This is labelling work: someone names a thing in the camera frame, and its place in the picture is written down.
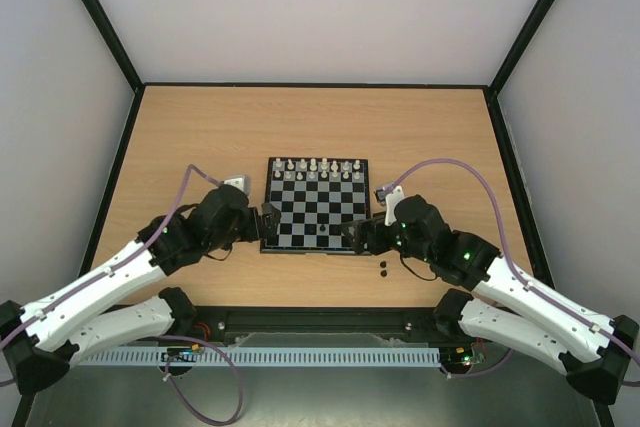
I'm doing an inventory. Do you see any circuit board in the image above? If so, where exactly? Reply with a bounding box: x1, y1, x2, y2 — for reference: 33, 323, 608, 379
442, 342, 487, 366
160, 344, 206, 363

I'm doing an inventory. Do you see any black aluminium front rail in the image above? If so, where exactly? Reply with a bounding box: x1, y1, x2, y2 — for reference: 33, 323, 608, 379
49, 304, 581, 343

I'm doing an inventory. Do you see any left circuit board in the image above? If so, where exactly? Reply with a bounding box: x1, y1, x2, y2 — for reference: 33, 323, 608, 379
160, 344, 206, 363

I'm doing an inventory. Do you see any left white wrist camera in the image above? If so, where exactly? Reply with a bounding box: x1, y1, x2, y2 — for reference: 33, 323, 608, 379
223, 174, 251, 196

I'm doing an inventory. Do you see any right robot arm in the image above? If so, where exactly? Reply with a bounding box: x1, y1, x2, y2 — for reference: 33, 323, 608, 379
340, 191, 639, 405

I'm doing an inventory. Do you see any light blue slotted cable duct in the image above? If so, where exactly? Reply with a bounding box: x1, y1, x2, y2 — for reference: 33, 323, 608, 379
81, 346, 441, 368

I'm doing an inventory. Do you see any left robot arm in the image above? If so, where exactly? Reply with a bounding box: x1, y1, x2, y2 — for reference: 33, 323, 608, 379
1, 184, 281, 395

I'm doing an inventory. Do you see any right circuit board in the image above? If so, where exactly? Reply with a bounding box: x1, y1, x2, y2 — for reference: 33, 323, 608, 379
442, 342, 487, 366

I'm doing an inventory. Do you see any black and silver chessboard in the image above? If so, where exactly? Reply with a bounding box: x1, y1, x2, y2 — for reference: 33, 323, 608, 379
260, 157, 371, 255

